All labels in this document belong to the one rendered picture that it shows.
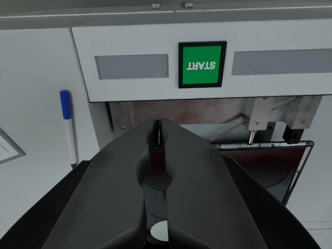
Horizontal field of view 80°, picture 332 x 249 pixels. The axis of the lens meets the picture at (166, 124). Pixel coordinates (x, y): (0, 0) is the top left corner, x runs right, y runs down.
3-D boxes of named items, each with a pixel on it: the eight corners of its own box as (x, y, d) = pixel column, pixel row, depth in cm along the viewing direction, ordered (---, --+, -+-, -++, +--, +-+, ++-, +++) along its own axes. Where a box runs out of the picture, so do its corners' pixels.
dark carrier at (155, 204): (264, 238, 59) (265, 240, 58) (147, 242, 59) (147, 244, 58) (303, 146, 41) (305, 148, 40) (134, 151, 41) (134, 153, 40)
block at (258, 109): (259, 122, 39) (266, 130, 36) (242, 122, 39) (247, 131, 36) (269, 83, 35) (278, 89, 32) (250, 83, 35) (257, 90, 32)
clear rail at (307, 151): (268, 238, 60) (269, 243, 59) (263, 239, 60) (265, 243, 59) (312, 138, 40) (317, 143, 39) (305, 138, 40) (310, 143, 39)
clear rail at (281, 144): (310, 144, 41) (314, 148, 40) (126, 149, 41) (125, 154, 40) (312, 138, 40) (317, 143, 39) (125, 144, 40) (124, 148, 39)
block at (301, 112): (300, 120, 39) (310, 129, 36) (283, 121, 39) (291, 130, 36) (315, 81, 35) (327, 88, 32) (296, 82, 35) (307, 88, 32)
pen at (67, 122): (76, 173, 32) (66, 93, 25) (69, 172, 32) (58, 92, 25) (78, 168, 33) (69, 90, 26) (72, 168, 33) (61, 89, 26)
